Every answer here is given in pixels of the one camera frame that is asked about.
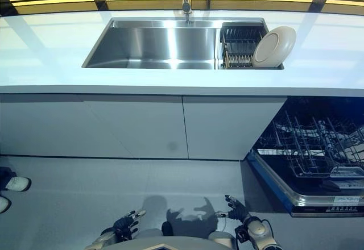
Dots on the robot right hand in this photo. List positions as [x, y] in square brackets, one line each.
[238, 210]

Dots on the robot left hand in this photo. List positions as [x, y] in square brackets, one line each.
[124, 224]

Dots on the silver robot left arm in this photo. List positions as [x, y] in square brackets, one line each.
[101, 239]

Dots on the open dishwasher door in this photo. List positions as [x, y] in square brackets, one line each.
[307, 187]

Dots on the robot black foot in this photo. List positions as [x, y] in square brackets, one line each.
[167, 228]

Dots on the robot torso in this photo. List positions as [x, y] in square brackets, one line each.
[170, 243]

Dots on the white cabinet door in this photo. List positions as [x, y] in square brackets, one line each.
[233, 128]
[91, 125]

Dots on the white shoe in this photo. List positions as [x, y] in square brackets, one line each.
[17, 183]
[4, 204]

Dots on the black dish drying rack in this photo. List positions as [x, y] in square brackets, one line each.
[238, 46]

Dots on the beige ceramic plate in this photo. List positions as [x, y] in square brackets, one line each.
[274, 46]

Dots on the stainless steel sink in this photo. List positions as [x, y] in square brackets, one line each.
[159, 45]

